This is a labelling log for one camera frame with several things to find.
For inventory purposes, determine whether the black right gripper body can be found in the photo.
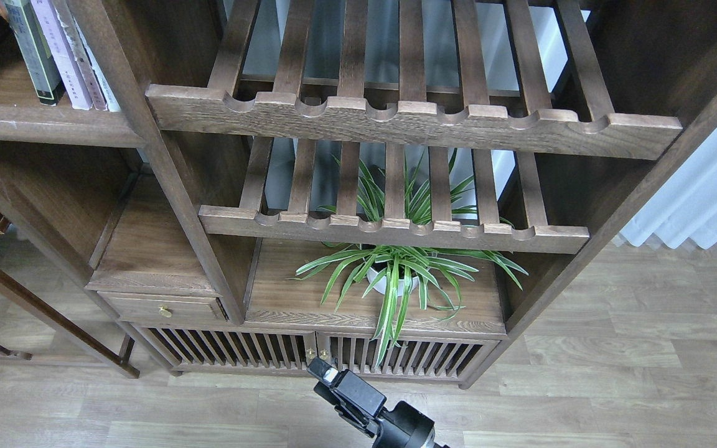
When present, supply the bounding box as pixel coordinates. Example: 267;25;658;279
314;371;440;447

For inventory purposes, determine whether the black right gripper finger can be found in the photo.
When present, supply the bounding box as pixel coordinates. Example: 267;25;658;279
307;358;344;389

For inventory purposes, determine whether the pale lilac white book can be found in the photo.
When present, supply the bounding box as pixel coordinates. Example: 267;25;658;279
31;0;92;110

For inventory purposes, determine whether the yellow grey thick book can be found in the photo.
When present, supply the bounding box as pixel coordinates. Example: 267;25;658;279
4;1;63;105

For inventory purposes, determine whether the white standing book on shelf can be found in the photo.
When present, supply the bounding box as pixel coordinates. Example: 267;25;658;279
51;1;120;113

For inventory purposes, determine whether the white plant pot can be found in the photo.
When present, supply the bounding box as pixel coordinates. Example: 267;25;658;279
366;266;420;297

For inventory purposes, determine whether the green spider plant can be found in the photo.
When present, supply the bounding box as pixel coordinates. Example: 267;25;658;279
293;147;528;368

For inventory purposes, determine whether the brass drawer knob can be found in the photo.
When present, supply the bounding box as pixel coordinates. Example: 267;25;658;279
157;304;173;318

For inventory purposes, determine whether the dark wooden bookshelf unit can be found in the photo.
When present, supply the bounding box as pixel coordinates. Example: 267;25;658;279
0;1;717;389

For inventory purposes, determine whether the dark wooden side furniture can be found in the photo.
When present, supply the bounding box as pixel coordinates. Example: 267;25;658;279
0;212;139;378

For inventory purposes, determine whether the white curtain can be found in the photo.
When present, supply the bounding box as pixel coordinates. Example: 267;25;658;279
619;128;717;249

